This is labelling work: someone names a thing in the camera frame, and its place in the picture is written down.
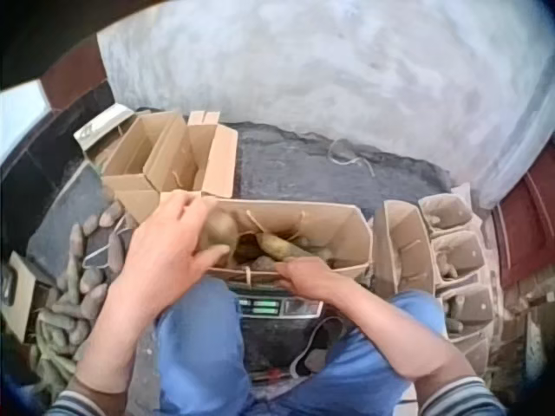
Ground empty open cardboard box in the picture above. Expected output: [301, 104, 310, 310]
[101, 109, 240, 223]

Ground digital weighing scale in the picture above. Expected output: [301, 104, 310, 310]
[228, 280, 327, 380]

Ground small brown sweet potato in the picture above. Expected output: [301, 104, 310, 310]
[251, 255, 279, 273]

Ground red wooden door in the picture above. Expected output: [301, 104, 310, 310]
[493, 141, 555, 292]

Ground dark reddish sweet potato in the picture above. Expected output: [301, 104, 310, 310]
[235, 240, 261, 266]

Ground loose white string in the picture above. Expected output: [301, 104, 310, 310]
[326, 138, 376, 178]

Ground dark grey floor mat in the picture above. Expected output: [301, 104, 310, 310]
[235, 122, 453, 218]

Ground person's left hand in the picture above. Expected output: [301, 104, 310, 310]
[110, 190, 232, 315]

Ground small open carton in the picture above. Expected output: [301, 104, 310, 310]
[0, 250, 49, 344]

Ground round pale sweet potato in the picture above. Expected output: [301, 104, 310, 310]
[202, 211, 238, 253]

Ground person's legs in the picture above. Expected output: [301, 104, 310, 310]
[153, 276, 448, 416]

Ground white plastic sheet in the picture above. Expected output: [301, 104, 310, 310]
[475, 97, 555, 210]

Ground long yellowish sweet potato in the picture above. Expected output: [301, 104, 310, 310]
[256, 232, 323, 262]

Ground person's right hand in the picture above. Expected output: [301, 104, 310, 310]
[273, 257, 349, 305]

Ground pile of sweet potatoes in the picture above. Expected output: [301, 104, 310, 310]
[33, 200, 127, 393]

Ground white flat carton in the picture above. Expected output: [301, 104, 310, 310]
[72, 102, 134, 153]

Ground brown rope-handled cardboard box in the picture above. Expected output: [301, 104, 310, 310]
[195, 195, 375, 288]

